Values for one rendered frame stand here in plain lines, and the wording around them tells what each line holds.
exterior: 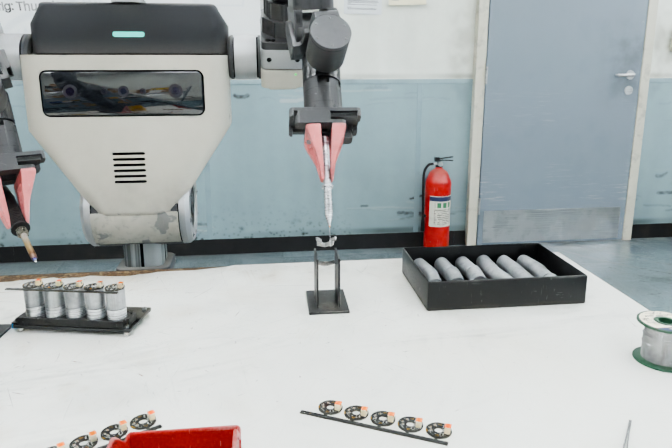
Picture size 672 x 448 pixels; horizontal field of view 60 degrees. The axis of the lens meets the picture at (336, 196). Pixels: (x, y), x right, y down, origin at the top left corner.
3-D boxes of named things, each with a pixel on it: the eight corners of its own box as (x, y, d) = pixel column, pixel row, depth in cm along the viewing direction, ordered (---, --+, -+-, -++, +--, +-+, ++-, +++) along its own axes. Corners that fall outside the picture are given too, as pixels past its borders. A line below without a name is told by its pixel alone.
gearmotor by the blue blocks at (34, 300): (33, 315, 80) (29, 279, 79) (51, 315, 80) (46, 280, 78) (22, 323, 77) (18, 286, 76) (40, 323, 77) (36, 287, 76)
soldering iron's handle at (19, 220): (30, 234, 84) (7, 185, 91) (30, 221, 82) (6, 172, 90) (11, 238, 82) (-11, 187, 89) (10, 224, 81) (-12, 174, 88)
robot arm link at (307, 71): (335, 64, 93) (299, 62, 92) (342, 37, 87) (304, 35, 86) (337, 102, 91) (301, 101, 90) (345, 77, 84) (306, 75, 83)
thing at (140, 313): (13, 332, 77) (11, 324, 77) (44, 310, 84) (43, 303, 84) (130, 337, 76) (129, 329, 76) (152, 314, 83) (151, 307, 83)
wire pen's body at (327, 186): (334, 217, 81) (330, 145, 85) (335, 213, 80) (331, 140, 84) (322, 217, 81) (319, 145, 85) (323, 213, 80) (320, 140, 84)
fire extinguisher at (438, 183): (420, 244, 354) (423, 154, 342) (445, 243, 356) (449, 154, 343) (426, 252, 339) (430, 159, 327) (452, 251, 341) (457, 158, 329)
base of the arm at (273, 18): (260, 21, 123) (261, 49, 114) (259, -17, 118) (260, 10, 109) (301, 21, 124) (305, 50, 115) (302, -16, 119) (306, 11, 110)
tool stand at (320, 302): (345, 321, 89) (340, 252, 94) (352, 308, 80) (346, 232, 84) (307, 323, 89) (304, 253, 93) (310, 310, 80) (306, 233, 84)
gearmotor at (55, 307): (53, 315, 80) (49, 280, 78) (70, 316, 79) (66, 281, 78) (43, 323, 77) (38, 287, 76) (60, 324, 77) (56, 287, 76)
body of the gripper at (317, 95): (362, 118, 83) (358, 73, 86) (289, 118, 82) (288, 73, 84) (356, 139, 89) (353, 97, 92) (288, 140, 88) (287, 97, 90)
